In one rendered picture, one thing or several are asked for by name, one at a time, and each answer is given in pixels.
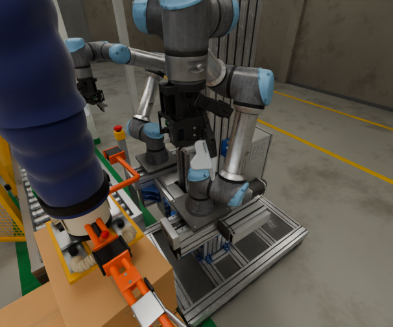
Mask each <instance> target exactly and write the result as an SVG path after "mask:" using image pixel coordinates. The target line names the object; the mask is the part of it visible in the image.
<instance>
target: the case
mask: <svg viewBox="0 0 393 327"><path fill-rule="evenodd" d="M118 204H119V203H118ZM119 205H120V204H119ZM120 206H121V205H120ZM121 207H122V206H121ZM124 211H125V210H124ZM125 212H126V211H125ZM126 214H127V213H126ZM127 215H128V216H129V214H127ZM129 217H130V216H129ZM130 218H131V217H130ZM131 220H132V218H131ZM132 221H133V220H132ZM133 222H134V221H133ZM134 223H135V222H134ZM135 224H136V223H135ZM136 226H137V227H138V228H139V226H138V225H137V224H136ZM139 229H140V228H139ZM140 230H141V229H140ZM141 232H142V233H143V231H142V230H141ZM33 234H34V237H35V240H36V243H37V246H38V249H39V251H40V255H41V257H42V260H43V264H44V266H45V270H46V272H47V275H48V278H49V281H50V283H51V287H52V289H53V293H54V296H55V299H56V301H57V304H58V307H59V310H60V313H61V316H62V319H63V322H64V324H65V327H140V325H139V323H138V321H137V320H136V318H134V316H133V313H132V310H131V308H130V306H129V305H128V303H127V301H126V299H125V298H124V296H123V295H122V293H121V291H120V290H119V288H118V286H117V284H116V282H115V280H114V279H113V277H112V275H111V276H109V277H107V275H106V276H103V274H102V272H101V270H100V269H99V267H97V268H96V269H95V270H93V271H91V272H90V273H89V274H87V275H85V276H84V277H83V278H81V279H80V280H78V281H77V282H75V283H74V284H72V285H71V284H70V283H69V282H68V279H67V276H66V274H65V272H64V269H63V267H62V264H61V262H60V259H59V257H58V254H57V252H56V249H55V247H54V245H53V242H52V239H51V237H50V235H49V232H48V229H47V227H44V228H42V229H40V230H38V231H36V232H34V233H33ZM143 235H144V237H143V238H142V239H140V240H139V241H137V242H135V243H134V244H133V245H131V246H129V247H130V250H131V251H130V252H131V253H132V257H131V259H132V261H131V263H132V265H134V267H135V268H136V269H137V271H138V273H139V274H140V275H141V277H142V280H143V281H144V277H146V278H147V280H148V281H149V282H150V284H151V285H152V287H153V288H154V291H155V292H156V294H157V295H158V297H159V298H160V300H161V301H162V303H163V305H164V306H165V307H166V309H168V310H169V311H171V312H173V311H174V310H175V309H176V308H177V307H178V305H177V299H176V289H175V284H174V274H173V267H172V266H171V264H170V263H169V262H168V261H167V260H166V259H165V258H164V257H163V255H162V254H161V253H160V251H159V250H158V249H157V248H156V247H155V246H154V245H153V243H152V242H151V241H150V239H149V238H148V237H147V236H146V235H145V234H144V233H143ZM132 294H133V295H134V296H135V298H136V300H137V301H138V300H139V299H140V298H141V297H142V296H143V295H142V294H141V292H140V291H139V289H138V288H135V289H134V290H133V291H132Z"/></svg>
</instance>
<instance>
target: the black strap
mask: <svg viewBox="0 0 393 327"><path fill-rule="evenodd" d="M103 173H104V182H103V183H102V186H101V187H100V189H99V190H98V191H97V192H96V193H94V194H93V195H92V196H91V197H90V198H88V199H86V200H84V201H82V202H79V203H78V204H74V205H72V206H68V207H52V206H49V205H47V204H46V203H45V202H44V201H43V200H42V199H41V198H40V197H39V196H38V195H37V200H38V202H39V204H40V206H41V207H42V209H43V211H44V212H45V213H48V214H49V215H53V216H57V217H66V216H71V215H76V214H79V213H82V212H85V211H87V210H89V209H91V208H92V207H94V206H96V205H97V204H98V203H100V201H101V200H102V199H103V198H105V196H106V195H107V193H108V190H109V187H110V185H109V182H110V181H111V180H110V177H109V174H108V173H107V172H106V171H105V170H104V169H103Z"/></svg>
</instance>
